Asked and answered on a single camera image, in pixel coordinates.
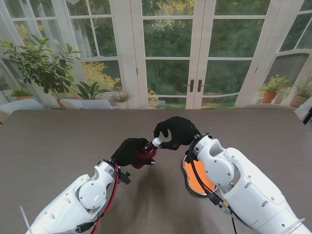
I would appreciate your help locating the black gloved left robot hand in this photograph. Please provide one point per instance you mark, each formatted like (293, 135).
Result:
(125, 153)

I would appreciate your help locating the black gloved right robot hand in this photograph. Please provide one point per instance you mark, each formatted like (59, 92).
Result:
(181, 131)

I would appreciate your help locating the red transparent sample bottle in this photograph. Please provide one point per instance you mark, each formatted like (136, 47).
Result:
(147, 152)

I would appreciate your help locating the white bottle cap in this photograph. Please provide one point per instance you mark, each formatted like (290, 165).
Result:
(156, 142)

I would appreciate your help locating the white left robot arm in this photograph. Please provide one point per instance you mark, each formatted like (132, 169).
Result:
(78, 200)

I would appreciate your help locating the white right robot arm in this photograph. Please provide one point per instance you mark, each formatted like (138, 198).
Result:
(243, 185)

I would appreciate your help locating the steel kidney tray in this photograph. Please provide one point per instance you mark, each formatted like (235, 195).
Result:
(185, 175)

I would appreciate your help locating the orange oval tray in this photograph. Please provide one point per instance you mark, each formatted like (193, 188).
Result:
(197, 175)

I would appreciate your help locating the flowering plant in white pot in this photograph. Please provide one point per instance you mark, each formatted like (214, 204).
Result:
(121, 98)

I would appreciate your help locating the white planter box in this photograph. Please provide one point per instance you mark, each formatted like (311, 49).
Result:
(85, 104)

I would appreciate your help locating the broad leaf green plant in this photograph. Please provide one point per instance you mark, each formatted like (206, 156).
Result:
(90, 91)

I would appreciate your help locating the yellow flowers in terracotta pot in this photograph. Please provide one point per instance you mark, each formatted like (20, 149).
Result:
(269, 96)

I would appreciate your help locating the small empty clay pot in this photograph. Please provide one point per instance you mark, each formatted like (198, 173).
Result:
(278, 100)

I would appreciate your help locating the pale grey sofa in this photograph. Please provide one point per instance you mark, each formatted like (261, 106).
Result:
(19, 104)

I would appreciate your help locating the small plant in terracotta pot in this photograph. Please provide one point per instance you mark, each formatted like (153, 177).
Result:
(20, 93)

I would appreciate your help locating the plant in beige pot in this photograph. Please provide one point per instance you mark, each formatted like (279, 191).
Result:
(299, 100)

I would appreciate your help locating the tall leafy green plant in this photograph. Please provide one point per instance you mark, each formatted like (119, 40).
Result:
(39, 65)

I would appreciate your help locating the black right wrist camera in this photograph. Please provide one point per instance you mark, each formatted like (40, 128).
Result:
(188, 158)

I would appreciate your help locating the white chair with dark frame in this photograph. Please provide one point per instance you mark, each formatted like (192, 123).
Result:
(304, 109)

